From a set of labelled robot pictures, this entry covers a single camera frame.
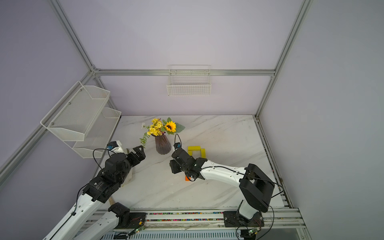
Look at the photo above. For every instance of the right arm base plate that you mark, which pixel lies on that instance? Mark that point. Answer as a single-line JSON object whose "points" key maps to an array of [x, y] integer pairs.
{"points": [[234, 219]]}

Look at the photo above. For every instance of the purple ribbed glass vase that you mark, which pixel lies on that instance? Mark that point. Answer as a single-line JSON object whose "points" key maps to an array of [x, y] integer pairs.
{"points": [[163, 146]]}

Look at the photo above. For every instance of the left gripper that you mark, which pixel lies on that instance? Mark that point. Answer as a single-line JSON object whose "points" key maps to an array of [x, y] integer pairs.
{"points": [[140, 155]]}

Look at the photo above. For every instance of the yellow artificial flower bouquet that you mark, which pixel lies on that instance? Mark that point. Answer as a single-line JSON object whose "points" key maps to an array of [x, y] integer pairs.
{"points": [[159, 128]]}

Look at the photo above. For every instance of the white two-tier mesh shelf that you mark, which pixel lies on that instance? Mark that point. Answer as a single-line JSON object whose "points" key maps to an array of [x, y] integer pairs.
{"points": [[83, 121]]}

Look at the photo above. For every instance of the white grey work glove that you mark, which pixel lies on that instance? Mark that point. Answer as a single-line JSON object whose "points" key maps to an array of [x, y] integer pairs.
{"points": [[128, 178]]}

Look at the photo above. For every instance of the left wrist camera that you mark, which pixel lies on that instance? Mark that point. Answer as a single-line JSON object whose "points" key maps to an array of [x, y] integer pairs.
{"points": [[115, 147]]}

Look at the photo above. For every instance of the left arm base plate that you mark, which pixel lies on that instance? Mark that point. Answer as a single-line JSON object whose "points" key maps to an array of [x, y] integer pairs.
{"points": [[133, 220]]}

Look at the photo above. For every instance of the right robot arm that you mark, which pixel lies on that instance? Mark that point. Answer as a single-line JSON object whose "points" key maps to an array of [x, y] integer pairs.
{"points": [[256, 187]]}

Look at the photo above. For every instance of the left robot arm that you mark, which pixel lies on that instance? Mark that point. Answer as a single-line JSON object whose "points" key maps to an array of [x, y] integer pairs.
{"points": [[95, 194]]}

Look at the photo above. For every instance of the white wire wall basket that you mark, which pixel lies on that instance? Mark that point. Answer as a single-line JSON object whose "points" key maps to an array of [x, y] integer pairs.
{"points": [[189, 80]]}

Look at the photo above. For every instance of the aluminium mounting rail base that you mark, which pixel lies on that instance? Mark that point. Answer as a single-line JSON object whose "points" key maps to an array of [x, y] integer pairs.
{"points": [[208, 225]]}

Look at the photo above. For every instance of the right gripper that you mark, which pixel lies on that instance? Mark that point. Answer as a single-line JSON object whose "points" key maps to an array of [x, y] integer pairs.
{"points": [[174, 164]]}

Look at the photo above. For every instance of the blue trowel wooden handle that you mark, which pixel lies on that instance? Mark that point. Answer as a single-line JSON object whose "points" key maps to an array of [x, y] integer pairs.
{"points": [[112, 201]]}

